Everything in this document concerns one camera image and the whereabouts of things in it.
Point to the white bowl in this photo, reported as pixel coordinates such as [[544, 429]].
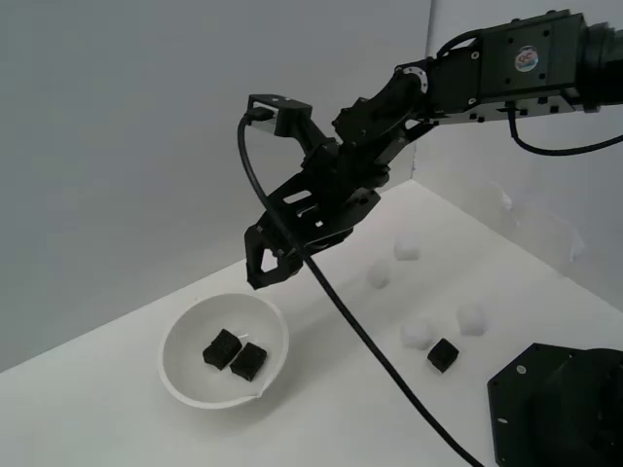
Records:
[[190, 370]]

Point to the black box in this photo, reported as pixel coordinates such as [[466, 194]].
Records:
[[249, 362], [442, 356], [221, 349]]

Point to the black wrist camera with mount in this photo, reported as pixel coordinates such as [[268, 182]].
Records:
[[292, 114]]

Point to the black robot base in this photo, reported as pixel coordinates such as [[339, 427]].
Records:
[[550, 413]]

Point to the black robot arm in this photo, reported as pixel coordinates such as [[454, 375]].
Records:
[[525, 63]]

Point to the white cube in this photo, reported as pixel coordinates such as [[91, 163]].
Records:
[[408, 247], [379, 275], [416, 333], [472, 320]]

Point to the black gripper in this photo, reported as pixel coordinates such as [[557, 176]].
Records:
[[331, 204]]

